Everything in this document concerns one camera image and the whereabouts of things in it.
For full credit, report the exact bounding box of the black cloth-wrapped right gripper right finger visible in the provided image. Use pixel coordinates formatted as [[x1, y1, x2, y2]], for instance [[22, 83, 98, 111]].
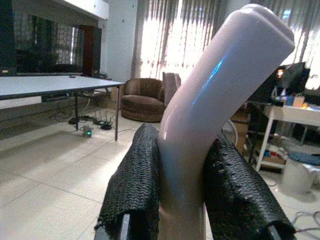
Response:
[[203, 129, 297, 240]]

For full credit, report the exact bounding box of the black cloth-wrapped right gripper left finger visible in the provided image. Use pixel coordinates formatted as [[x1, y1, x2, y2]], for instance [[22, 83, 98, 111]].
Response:
[[94, 122, 162, 240]]

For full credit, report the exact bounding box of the white plastic broom handle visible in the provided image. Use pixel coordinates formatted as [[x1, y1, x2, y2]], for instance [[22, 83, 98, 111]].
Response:
[[158, 3, 295, 240]]

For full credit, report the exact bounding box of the white standing fan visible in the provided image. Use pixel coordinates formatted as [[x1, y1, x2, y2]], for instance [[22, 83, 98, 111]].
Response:
[[222, 119, 239, 146]]

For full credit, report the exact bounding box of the white round bin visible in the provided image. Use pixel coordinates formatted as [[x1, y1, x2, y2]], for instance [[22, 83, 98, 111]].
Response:
[[281, 151, 320, 201]]

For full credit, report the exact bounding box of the black wifi router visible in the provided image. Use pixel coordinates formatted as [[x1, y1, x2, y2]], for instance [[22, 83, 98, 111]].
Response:
[[92, 111, 113, 130]]

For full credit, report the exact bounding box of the small grey device green light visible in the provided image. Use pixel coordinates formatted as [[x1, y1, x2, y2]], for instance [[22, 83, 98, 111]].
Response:
[[82, 124, 94, 138]]

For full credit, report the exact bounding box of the brown round armchair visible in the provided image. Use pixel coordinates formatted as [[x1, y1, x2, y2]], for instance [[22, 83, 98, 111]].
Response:
[[120, 77, 167, 123]]

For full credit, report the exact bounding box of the white shelf cart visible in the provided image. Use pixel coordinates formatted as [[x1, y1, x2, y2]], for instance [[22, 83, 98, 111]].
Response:
[[254, 103, 320, 172]]

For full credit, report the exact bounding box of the grey upholstered chair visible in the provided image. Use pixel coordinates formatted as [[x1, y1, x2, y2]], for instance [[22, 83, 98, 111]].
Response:
[[162, 71, 182, 107]]

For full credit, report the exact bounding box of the black computer monitor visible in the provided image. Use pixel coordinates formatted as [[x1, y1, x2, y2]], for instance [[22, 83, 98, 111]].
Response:
[[271, 61, 311, 97]]

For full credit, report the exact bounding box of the large white-top table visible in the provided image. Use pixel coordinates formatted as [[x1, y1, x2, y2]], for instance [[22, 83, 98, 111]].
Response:
[[0, 74, 125, 142]]

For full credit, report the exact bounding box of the sheer striped curtain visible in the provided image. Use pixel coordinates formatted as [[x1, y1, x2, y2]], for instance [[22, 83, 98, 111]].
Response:
[[130, 0, 320, 91]]

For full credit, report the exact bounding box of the grey floor cable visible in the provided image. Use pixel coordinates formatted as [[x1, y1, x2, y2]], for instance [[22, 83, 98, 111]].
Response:
[[289, 210, 320, 233]]

